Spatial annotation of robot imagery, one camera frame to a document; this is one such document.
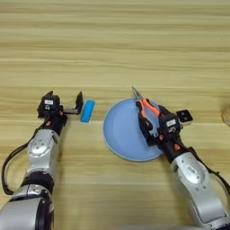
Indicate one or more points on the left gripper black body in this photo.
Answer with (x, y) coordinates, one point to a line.
(72, 111)

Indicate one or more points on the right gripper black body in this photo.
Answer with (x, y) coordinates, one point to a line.
(155, 140)

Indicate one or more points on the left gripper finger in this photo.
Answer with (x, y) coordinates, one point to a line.
(49, 93)
(80, 103)

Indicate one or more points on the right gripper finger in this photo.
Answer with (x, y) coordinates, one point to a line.
(145, 128)
(164, 111)

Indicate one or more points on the orange black needle-nose pliers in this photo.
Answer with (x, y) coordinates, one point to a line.
(146, 104)

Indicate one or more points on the small black silver cube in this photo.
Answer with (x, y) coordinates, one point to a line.
(184, 116)

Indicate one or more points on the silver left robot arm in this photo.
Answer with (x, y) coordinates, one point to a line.
(40, 149)

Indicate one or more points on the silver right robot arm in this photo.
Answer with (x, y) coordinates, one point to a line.
(191, 173)

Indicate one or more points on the blue rectangular eraser block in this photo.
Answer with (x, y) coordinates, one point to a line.
(87, 111)

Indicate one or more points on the left gripper labelled black box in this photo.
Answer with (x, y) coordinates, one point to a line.
(48, 107)

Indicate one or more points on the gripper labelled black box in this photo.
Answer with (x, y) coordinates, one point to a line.
(170, 127)
(48, 107)

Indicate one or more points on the right gripper labelled black box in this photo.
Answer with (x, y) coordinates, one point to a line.
(170, 127)

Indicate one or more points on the light blue round plate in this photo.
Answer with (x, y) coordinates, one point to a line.
(122, 134)

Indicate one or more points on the orange juice bottle white cap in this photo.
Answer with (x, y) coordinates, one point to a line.
(227, 115)

